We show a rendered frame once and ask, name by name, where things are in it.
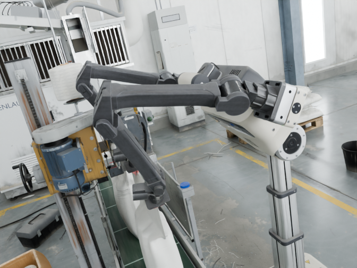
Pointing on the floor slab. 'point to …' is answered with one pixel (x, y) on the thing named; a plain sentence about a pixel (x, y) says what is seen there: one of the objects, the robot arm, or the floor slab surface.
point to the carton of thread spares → (38, 261)
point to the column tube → (43, 113)
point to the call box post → (194, 228)
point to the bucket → (350, 155)
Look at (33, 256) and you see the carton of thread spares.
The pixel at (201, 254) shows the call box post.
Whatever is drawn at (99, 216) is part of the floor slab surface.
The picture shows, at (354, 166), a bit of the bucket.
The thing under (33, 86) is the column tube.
